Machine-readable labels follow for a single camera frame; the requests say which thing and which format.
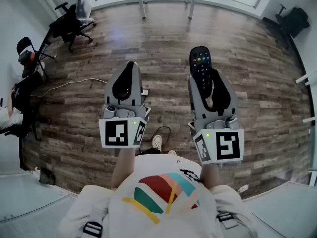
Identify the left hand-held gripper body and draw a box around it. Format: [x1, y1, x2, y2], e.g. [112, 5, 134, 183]
[98, 100, 152, 150]

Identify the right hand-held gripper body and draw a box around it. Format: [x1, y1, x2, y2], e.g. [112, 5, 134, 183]
[187, 115, 245, 165]

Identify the black remote control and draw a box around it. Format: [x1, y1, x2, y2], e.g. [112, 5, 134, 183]
[189, 46, 214, 102]

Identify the person's right forearm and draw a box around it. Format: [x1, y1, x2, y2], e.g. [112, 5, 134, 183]
[199, 163, 221, 191]

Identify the person's left forearm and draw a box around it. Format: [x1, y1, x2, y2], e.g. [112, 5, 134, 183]
[110, 147, 137, 190]

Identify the dark grey bundle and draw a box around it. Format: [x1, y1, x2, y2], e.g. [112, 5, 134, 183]
[38, 167, 56, 185]

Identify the clear plastic bag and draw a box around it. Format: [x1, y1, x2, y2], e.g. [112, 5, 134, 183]
[75, 0, 95, 26]

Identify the white table leg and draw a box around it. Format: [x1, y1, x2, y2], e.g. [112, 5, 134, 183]
[134, 0, 149, 19]
[185, 0, 199, 19]

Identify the stack of items on chair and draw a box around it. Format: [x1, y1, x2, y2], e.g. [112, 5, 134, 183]
[17, 49, 37, 66]

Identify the white shirt with colourful print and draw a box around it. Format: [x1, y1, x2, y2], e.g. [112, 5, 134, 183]
[56, 153, 260, 238]

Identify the black folding chair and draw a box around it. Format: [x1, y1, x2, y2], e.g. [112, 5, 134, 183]
[16, 36, 58, 79]

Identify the black office chair with jacket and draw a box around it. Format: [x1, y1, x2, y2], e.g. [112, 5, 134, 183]
[274, 3, 311, 50]

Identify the white cable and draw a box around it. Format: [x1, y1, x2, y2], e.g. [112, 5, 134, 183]
[30, 77, 107, 98]

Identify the black cable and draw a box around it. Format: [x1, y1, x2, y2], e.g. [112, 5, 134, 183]
[145, 126, 172, 149]

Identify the black strap buckle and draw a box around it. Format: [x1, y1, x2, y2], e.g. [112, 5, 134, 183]
[216, 212, 239, 230]
[82, 221, 104, 238]

